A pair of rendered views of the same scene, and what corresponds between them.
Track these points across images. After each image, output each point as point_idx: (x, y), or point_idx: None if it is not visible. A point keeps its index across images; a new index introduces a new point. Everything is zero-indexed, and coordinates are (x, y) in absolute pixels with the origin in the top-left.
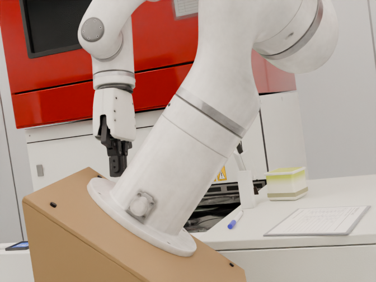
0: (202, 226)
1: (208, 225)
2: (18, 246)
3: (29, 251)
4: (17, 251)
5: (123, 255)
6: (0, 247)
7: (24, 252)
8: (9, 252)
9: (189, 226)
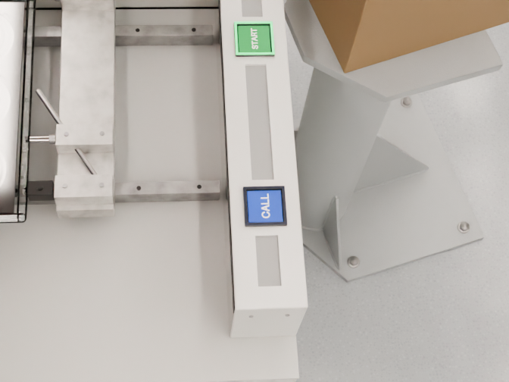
0: (4, 54)
1: (2, 45)
2: (273, 211)
3: (292, 175)
4: (291, 198)
5: None
6: (256, 261)
7: (295, 182)
8: (296, 210)
9: (3, 76)
